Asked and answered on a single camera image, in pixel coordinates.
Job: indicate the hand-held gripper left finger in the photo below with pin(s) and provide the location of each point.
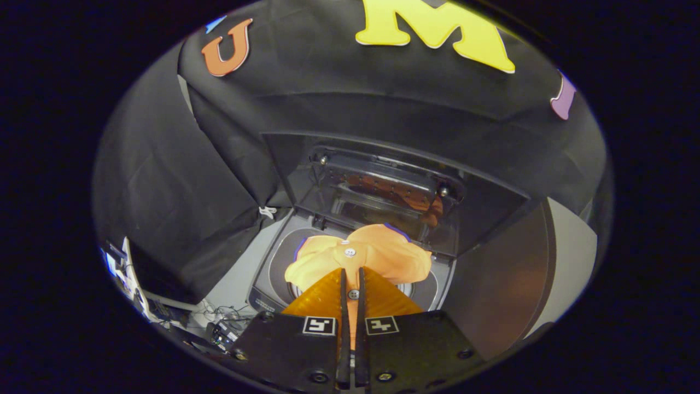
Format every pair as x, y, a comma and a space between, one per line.
343, 339

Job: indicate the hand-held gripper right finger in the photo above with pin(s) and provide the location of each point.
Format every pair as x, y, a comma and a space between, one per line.
361, 339

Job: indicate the orange polo shirt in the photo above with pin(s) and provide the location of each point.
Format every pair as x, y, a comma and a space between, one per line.
383, 254

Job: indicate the dark grey washing machine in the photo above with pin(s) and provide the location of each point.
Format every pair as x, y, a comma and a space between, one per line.
273, 273

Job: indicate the dark washing machine lid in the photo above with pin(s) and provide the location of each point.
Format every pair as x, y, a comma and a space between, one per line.
383, 169

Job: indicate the beige cabinet with dark top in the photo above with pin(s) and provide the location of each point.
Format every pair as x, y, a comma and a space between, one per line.
503, 273

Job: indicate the white and blue equipment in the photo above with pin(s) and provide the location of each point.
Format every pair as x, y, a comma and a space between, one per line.
123, 273

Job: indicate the black backdrop cloth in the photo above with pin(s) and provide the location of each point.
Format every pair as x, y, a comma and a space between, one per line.
339, 93

